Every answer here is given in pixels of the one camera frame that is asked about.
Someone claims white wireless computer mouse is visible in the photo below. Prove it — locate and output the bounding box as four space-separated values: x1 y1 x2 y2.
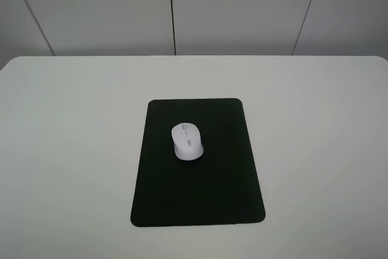
171 123 204 161

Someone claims black rectangular mouse pad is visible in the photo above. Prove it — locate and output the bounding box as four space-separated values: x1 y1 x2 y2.
130 98 266 227

